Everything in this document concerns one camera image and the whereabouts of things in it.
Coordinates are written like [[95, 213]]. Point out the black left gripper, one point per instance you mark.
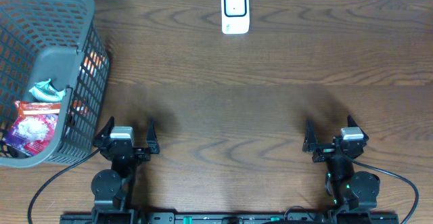
[[136, 151]]

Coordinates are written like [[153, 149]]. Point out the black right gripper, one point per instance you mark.
[[310, 142]]

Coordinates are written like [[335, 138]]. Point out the purple red snack bag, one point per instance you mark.
[[32, 134]]

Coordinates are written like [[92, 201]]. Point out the mint green snack packet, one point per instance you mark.
[[44, 91]]

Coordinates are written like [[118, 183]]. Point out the red orange snack bar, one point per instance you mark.
[[36, 108]]

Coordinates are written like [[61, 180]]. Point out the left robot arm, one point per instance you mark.
[[112, 188]]

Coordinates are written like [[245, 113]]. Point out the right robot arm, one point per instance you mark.
[[354, 193]]

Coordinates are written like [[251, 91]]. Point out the white barcode scanner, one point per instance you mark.
[[235, 17]]

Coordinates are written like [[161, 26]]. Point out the grey plastic mesh basket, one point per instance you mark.
[[54, 40]]

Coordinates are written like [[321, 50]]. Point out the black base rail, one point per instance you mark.
[[172, 218]]

